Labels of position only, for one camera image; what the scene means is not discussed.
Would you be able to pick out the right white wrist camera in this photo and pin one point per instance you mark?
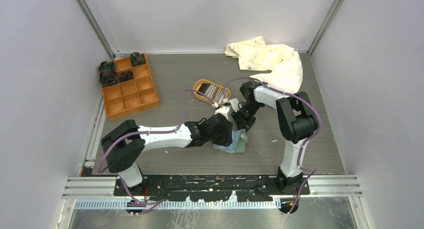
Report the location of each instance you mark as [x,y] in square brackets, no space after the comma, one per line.
[232,103]

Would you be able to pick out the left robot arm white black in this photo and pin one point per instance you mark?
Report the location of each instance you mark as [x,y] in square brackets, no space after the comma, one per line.
[124,144]

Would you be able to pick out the green card holder wallet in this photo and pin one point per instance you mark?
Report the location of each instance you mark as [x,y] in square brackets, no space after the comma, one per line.
[239,140]

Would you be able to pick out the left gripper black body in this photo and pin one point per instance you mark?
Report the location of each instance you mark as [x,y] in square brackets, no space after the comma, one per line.
[223,138]

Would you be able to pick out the dark bundle outside tray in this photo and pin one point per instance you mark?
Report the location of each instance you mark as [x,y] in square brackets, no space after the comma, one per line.
[107,66]

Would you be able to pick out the stack of credit cards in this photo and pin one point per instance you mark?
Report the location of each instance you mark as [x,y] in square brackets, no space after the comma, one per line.
[214,92]

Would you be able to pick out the cream crumpled cloth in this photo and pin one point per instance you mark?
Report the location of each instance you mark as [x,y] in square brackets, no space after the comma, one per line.
[279,65]

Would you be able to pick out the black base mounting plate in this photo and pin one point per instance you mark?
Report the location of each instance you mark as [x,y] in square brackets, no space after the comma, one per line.
[211,188]

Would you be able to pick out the dark bundle top compartment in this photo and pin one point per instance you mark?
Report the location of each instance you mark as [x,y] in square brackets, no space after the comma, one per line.
[137,59]

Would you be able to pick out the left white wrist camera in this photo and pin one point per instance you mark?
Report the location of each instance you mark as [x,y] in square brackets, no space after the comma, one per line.
[223,110]

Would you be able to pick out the orange compartment organizer tray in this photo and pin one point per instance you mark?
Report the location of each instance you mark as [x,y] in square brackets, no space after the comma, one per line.
[128,90]

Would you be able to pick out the tan oval card tray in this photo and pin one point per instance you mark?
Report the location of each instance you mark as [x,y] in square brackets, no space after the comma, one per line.
[203,98]

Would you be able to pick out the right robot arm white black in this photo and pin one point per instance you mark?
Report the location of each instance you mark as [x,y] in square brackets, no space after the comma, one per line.
[297,123]

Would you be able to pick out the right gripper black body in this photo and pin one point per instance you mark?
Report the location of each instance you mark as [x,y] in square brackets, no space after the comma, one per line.
[245,115]

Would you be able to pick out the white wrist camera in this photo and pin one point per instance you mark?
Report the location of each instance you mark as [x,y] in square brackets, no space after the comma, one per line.
[223,110]
[232,103]

